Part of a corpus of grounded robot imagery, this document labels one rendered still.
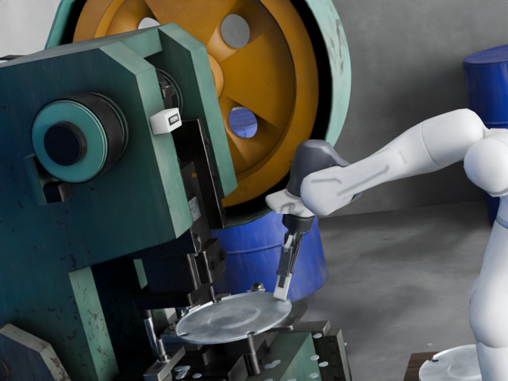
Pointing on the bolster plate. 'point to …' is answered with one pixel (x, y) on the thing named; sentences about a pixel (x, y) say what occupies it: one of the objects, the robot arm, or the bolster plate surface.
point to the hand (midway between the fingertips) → (282, 285)
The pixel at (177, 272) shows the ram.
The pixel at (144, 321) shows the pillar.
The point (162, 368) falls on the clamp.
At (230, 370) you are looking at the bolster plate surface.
